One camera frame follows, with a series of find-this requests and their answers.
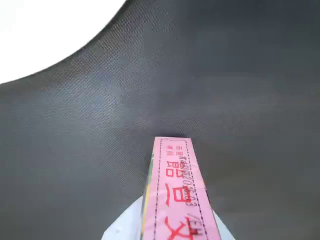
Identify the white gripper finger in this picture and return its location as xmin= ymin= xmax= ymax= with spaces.
xmin=100 ymin=194 xmax=149 ymax=240
xmin=213 ymin=211 xmax=236 ymax=240

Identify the pink candy box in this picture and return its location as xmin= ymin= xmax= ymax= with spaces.
xmin=139 ymin=135 xmax=223 ymax=240

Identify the dark grey mat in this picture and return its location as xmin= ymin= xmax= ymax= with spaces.
xmin=0 ymin=0 xmax=320 ymax=240

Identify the white round plate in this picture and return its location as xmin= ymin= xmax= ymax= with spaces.
xmin=0 ymin=0 xmax=129 ymax=85

